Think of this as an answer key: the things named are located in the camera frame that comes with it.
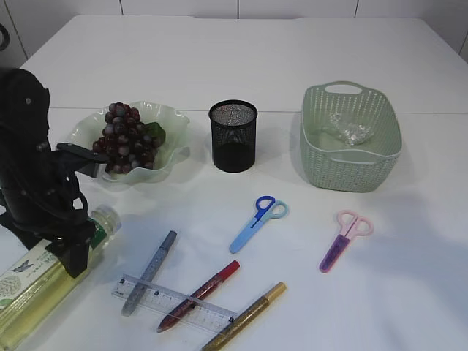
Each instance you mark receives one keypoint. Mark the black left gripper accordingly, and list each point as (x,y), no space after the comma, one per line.
(71,237)

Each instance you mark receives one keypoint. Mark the yellow tea bottle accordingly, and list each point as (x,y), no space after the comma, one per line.
(37,283)

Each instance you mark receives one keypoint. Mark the purple artificial grape bunch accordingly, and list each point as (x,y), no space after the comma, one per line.
(128,142)

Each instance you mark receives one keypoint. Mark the clear plastic sheet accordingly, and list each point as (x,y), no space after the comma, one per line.
(346,128)

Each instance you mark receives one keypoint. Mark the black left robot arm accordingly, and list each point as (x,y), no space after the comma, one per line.
(39,189)

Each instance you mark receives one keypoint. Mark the silver glitter pen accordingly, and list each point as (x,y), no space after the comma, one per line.
(149,273)

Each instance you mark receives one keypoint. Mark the clear plastic ruler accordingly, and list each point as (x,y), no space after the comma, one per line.
(160,299)

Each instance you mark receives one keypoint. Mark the red glitter pen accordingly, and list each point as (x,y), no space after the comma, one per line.
(184,307)

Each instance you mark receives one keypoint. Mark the green wavy glass plate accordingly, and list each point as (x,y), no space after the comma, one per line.
(173,150)

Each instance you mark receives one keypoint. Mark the gold glitter pen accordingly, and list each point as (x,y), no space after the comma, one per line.
(245,318)

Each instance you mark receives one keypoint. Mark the black mesh pen holder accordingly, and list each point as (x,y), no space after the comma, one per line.
(233,135)

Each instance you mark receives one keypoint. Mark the green woven plastic basket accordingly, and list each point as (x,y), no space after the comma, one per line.
(328,163)

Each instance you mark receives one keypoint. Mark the blue scissors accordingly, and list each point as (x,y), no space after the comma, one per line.
(268,207)

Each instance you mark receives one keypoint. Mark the pink purple scissors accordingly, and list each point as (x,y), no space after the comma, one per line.
(351,225)

